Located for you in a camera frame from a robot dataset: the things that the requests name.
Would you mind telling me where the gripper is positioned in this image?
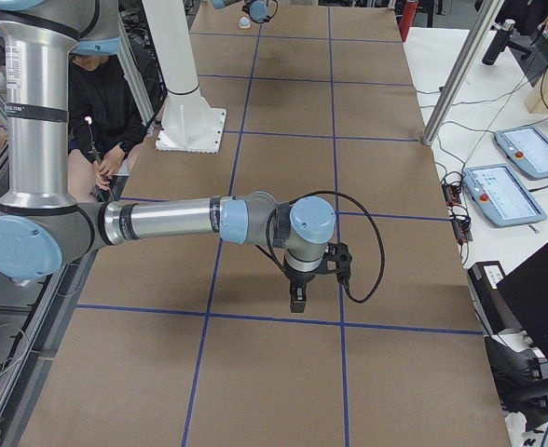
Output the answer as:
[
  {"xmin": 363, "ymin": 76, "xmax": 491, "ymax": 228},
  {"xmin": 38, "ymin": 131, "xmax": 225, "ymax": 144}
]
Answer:
[{"xmin": 285, "ymin": 266, "xmax": 316, "ymax": 313}]

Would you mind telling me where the blue call bell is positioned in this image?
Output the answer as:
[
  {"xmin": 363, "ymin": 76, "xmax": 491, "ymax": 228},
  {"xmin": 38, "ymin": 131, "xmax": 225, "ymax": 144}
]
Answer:
[{"xmin": 239, "ymin": 17, "xmax": 251, "ymax": 29}]

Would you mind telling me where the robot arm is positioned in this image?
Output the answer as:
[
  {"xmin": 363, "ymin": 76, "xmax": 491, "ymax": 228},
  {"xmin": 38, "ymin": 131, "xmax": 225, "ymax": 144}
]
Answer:
[
  {"xmin": 211, "ymin": 0, "xmax": 278, "ymax": 24},
  {"xmin": 0, "ymin": 1, "xmax": 349, "ymax": 313}
]

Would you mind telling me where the black computer box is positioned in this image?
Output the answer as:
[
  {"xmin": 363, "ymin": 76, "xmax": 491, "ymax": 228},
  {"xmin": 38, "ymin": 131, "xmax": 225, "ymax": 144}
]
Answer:
[{"xmin": 467, "ymin": 261, "xmax": 515, "ymax": 333}]

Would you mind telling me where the near teach pendant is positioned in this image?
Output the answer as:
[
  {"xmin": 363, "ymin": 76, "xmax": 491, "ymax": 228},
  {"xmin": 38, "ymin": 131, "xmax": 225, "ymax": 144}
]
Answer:
[{"xmin": 462, "ymin": 164, "xmax": 547, "ymax": 227}]

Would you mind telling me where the teach pendant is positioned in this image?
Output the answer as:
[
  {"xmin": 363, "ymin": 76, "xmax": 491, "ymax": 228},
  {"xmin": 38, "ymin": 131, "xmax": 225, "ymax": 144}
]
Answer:
[
  {"xmin": 494, "ymin": 126, "xmax": 548, "ymax": 180},
  {"xmin": 462, "ymin": 164, "xmax": 547, "ymax": 227}
]

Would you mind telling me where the seated person in black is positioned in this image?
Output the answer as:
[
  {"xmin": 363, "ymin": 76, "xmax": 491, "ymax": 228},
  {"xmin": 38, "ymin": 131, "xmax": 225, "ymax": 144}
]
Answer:
[{"xmin": 68, "ymin": 54, "xmax": 146, "ymax": 203}]

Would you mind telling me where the far teach pendant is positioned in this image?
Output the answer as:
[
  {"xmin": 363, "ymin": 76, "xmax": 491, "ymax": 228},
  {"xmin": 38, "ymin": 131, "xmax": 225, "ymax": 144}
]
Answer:
[{"xmin": 494, "ymin": 126, "xmax": 548, "ymax": 180}]

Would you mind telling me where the red cylinder tube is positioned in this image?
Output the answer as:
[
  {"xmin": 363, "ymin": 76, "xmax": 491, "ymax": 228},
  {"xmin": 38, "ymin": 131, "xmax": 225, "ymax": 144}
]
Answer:
[{"xmin": 399, "ymin": 0, "xmax": 418, "ymax": 43}]

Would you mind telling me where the black water bottle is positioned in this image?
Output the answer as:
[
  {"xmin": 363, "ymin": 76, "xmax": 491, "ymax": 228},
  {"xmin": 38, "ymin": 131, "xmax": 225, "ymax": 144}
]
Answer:
[{"xmin": 482, "ymin": 19, "xmax": 515, "ymax": 65}]

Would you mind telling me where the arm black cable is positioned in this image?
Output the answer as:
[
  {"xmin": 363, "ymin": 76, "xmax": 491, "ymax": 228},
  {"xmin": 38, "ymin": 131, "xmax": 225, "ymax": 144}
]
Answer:
[{"xmin": 286, "ymin": 189, "xmax": 387, "ymax": 305}]

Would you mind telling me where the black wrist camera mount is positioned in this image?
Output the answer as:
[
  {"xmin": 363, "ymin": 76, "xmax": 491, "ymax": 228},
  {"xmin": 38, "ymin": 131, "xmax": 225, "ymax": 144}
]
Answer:
[{"xmin": 319, "ymin": 242, "xmax": 352, "ymax": 286}]

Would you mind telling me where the aluminium frame post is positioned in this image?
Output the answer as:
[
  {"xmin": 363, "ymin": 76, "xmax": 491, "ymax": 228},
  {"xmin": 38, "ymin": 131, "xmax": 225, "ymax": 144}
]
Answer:
[{"xmin": 421, "ymin": 0, "xmax": 503, "ymax": 146}]

